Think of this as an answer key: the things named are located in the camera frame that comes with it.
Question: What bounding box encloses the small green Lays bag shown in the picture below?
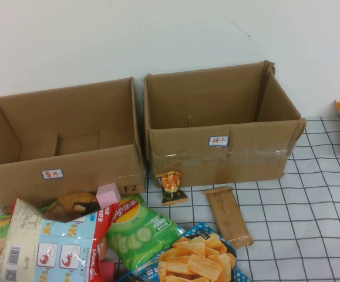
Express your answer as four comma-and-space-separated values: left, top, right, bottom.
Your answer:
0, 213, 12, 250

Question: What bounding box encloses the white red shrimp strips bag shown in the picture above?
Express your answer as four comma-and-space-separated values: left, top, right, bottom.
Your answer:
0, 197, 113, 282

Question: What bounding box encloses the pink foam cube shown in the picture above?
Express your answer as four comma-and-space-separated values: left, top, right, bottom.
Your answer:
95, 182, 121, 211

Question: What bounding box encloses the green cucumber Lays bag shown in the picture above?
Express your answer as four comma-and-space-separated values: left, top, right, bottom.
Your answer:
105, 193, 185, 271

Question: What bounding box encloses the blue potato chips bag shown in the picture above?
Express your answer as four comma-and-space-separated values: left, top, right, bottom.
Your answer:
119, 221, 254, 282

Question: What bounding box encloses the taped cardboard box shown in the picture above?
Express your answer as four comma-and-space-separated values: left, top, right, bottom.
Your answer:
143, 60, 308, 189

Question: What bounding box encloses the dark brown snack bag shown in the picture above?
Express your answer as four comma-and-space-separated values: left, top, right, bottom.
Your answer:
39, 190, 100, 224

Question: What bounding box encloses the cardboard box marked F2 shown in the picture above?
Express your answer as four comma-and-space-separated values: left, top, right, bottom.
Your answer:
0, 76, 146, 214

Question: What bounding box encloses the small black orange snack packet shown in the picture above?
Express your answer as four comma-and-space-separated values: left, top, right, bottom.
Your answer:
154, 170, 189, 206

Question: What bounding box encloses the brown snack bar packet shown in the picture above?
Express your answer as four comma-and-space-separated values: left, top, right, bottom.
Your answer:
203, 186, 255, 250

